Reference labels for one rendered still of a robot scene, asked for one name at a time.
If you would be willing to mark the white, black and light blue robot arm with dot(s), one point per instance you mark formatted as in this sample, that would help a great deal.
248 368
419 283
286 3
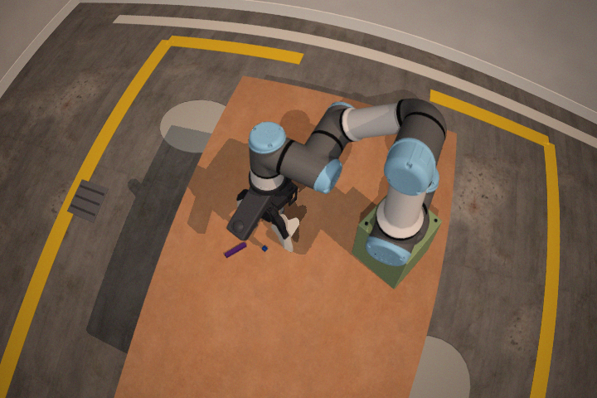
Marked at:
410 167

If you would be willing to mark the purple rod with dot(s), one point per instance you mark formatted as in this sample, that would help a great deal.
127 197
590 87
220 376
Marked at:
235 250

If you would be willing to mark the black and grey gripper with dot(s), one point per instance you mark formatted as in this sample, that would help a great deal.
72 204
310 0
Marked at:
282 226

